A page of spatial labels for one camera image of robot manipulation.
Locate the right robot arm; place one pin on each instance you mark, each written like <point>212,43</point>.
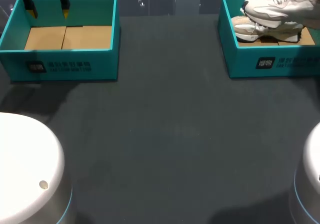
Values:
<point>310,179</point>

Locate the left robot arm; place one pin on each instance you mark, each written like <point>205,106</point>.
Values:
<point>27,169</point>

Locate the white and beige sneaker shoe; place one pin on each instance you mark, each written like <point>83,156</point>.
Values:
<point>272,31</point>

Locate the teal box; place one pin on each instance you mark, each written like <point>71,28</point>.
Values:
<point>65,61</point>
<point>250,61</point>

